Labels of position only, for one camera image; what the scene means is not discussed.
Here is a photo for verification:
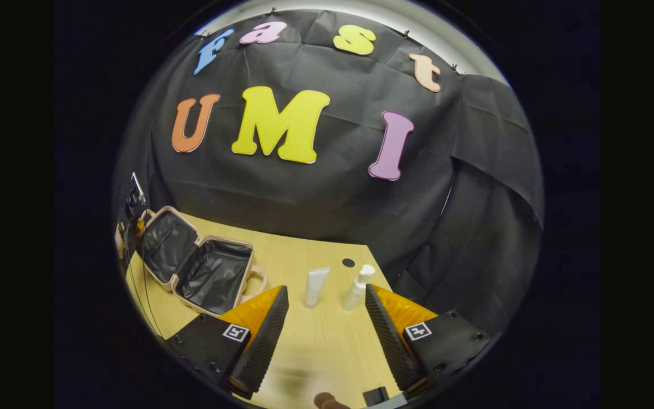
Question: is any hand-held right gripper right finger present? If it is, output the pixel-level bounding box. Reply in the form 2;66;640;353
365;283;501;400

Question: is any black backdrop cloth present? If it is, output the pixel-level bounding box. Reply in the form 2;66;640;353
112;9;544;336

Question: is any white squeeze tube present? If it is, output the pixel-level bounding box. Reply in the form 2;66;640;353
303;267;331;308

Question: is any pink suitcase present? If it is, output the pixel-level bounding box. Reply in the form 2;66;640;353
136;206;268;318

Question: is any white pump bottle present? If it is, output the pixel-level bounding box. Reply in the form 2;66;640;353
341;264;376;311

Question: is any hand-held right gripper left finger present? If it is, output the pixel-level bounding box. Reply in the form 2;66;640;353
167;285;290;400

